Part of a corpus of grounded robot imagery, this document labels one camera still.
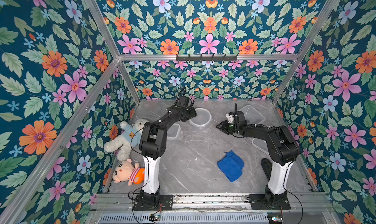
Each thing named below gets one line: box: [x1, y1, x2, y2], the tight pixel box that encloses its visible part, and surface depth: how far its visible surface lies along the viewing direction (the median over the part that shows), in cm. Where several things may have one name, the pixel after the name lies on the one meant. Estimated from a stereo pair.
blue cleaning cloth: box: [217, 150, 245, 183], surface depth 85 cm
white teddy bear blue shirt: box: [103, 118, 148, 162], surface depth 89 cm
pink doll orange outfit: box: [112, 158, 145, 186], surface depth 78 cm
